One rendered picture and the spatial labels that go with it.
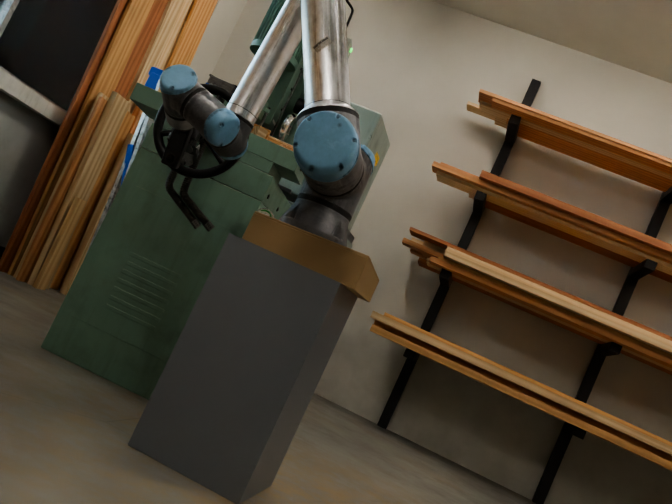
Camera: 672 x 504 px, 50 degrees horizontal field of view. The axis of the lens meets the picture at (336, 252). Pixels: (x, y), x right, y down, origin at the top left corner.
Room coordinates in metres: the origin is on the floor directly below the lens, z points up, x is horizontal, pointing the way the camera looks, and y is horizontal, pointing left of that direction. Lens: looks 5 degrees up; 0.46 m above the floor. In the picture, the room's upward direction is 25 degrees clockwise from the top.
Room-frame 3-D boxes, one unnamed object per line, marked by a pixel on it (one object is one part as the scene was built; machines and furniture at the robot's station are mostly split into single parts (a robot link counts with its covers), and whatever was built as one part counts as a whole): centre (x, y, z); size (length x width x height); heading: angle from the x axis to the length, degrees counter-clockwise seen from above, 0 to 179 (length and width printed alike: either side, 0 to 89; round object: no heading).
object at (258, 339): (1.86, 0.07, 0.27); 0.30 x 0.30 x 0.55; 77
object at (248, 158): (2.42, 0.49, 0.82); 0.40 x 0.21 x 0.04; 85
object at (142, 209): (2.60, 0.48, 0.35); 0.58 x 0.45 x 0.71; 175
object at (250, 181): (2.61, 0.47, 0.76); 0.57 x 0.45 x 0.09; 175
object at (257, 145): (2.38, 0.52, 0.87); 0.61 x 0.30 x 0.06; 85
